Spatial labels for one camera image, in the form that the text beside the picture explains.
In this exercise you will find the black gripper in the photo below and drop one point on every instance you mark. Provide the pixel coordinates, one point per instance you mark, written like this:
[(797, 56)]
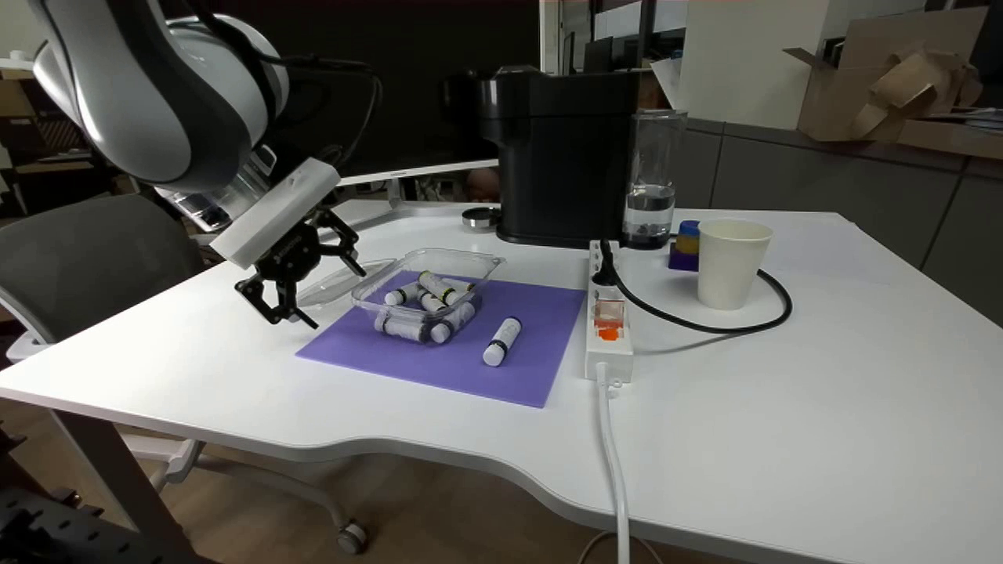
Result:
[(291, 252)]

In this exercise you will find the clear plastic clamshell box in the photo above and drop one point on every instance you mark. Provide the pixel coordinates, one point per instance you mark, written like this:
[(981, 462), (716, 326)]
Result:
[(459, 262)]

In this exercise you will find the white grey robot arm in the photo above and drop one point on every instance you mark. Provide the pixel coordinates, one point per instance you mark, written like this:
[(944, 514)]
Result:
[(136, 97)]

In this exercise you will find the brown cardboard box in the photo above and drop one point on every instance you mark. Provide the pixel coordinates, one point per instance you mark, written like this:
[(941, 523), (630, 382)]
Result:
[(889, 83)]

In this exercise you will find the white labelled vial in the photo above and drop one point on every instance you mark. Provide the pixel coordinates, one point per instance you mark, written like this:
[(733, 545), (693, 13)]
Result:
[(400, 296), (453, 321), (501, 343), (403, 326)]

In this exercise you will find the white vial red mark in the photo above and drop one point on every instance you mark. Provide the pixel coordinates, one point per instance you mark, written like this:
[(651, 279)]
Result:
[(431, 307)]

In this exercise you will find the white vial yellow band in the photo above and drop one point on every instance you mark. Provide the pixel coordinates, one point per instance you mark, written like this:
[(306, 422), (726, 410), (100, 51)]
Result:
[(441, 288)]

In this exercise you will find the purple mat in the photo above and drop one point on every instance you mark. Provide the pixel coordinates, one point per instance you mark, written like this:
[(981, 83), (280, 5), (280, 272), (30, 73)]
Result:
[(448, 363)]

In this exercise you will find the small black round disc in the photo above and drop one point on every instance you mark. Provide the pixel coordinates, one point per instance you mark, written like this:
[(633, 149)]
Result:
[(479, 219)]

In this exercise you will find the white wheeled base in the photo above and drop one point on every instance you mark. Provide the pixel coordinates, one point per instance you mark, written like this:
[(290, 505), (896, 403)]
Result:
[(303, 487)]

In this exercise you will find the grey office chair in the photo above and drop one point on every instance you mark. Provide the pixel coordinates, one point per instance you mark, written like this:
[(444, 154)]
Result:
[(94, 262)]

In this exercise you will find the large white-framed monitor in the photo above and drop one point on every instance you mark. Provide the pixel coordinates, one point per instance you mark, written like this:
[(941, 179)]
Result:
[(441, 64)]

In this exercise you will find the black coffee machine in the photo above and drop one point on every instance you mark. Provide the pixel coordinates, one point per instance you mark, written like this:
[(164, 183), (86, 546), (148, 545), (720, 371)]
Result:
[(564, 158)]

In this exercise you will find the table leg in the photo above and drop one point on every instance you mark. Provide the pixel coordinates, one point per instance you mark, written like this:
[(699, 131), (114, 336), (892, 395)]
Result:
[(120, 482)]

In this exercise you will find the wooden shelf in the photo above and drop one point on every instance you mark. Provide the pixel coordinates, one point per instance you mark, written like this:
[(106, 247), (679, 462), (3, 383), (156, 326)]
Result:
[(32, 160)]

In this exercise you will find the small blue block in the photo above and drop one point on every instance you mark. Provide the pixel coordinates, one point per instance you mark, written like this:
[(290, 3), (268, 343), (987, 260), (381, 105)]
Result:
[(684, 252)]

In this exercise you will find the white paper cup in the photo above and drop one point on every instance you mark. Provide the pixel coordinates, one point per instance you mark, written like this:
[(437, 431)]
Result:
[(730, 262)]

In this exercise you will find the white board panel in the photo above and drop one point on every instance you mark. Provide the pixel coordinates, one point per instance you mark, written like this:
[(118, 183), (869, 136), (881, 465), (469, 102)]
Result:
[(753, 64)]

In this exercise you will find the grey cabinet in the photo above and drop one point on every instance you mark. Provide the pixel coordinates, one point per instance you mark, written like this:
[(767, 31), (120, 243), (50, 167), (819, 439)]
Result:
[(835, 199)]

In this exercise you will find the white wrist mount plate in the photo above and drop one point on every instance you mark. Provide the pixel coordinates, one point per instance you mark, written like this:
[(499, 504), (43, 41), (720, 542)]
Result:
[(275, 216)]

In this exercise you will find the white power strip orange switch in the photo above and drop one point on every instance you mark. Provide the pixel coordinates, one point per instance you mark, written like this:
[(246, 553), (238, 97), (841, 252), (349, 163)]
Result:
[(610, 348)]

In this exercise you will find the black perforated frame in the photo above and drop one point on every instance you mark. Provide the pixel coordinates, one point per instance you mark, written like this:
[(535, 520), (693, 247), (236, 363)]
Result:
[(50, 534)]

